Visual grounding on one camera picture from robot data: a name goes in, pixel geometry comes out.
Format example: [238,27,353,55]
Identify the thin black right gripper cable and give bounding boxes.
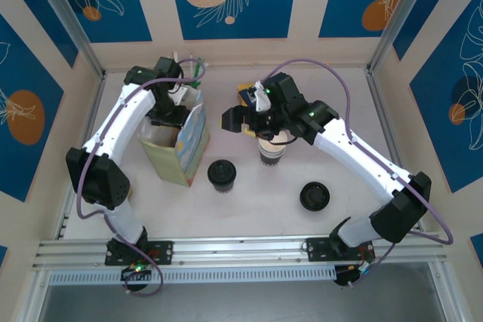
[268,131,300,146]

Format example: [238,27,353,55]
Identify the navy blue paper napkin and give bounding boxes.
[241,86,261,108]

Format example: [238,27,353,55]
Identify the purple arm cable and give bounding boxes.
[263,58,454,289]
[76,57,208,298]

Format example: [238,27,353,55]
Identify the aluminium front rail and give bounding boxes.
[32,230,448,272]

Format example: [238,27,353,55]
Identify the white paper coffee cup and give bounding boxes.
[258,135,288,154]

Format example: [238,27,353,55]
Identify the grey metal panel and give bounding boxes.
[35,263,460,322]

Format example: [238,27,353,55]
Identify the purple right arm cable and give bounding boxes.
[263,58,454,289]

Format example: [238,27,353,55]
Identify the black plastic cup lid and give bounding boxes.
[207,159,238,186]
[300,181,332,212]

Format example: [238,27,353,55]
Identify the white slotted cable duct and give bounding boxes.
[48,265,337,287]

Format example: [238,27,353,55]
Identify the green and white wrapped straw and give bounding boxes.
[194,60,209,87]

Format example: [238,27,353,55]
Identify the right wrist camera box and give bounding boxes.
[251,80,273,112]

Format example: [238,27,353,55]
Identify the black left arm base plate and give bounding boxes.
[104,240,174,267]

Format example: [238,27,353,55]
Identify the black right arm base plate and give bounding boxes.
[303,237,375,263]

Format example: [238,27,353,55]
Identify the printed paper gift bag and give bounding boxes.
[138,87,211,189]

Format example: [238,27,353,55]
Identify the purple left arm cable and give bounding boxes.
[76,57,208,298]

